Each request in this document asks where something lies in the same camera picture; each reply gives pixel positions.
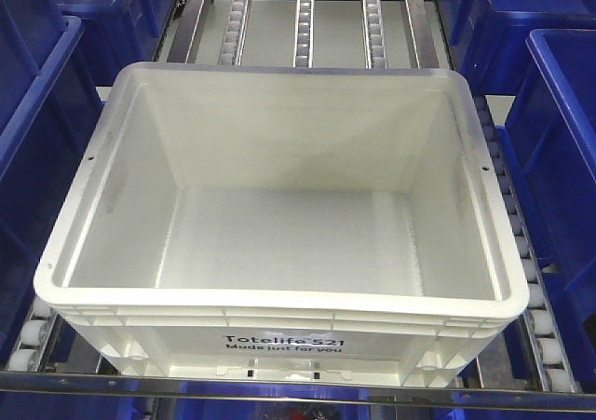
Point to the white plastic tote bin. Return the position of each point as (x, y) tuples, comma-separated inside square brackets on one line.
[(345, 226)]

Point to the blue bin left far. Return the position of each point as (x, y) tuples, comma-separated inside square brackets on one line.
[(117, 33)]

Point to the blue bin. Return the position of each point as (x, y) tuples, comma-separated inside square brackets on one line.
[(48, 113), (487, 37), (549, 140), (117, 33)]

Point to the blue bin right near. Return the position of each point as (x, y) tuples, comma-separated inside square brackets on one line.
[(549, 140)]

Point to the blue bin right far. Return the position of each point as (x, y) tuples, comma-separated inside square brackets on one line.
[(487, 37)]

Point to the blue bin left near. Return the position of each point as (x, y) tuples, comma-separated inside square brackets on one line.
[(48, 113)]

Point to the metal shelf front bar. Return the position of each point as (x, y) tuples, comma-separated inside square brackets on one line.
[(122, 386)]

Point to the side roller track left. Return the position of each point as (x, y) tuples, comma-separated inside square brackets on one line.
[(33, 339)]

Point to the side roller track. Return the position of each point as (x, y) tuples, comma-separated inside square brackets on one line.
[(33, 339), (541, 342)]

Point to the side roller track right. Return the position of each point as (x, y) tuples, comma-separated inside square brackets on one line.
[(541, 342)]

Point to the left roller track rail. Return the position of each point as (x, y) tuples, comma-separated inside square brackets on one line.
[(234, 33)]

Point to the roller track rail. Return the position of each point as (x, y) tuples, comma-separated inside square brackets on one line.
[(234, 33), (303, 34), (373, 32)]

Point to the middle roller track rail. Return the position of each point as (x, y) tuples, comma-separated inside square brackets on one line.
[(303, 34)]

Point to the right roller track rail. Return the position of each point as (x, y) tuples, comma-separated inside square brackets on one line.
[(373, 32)]

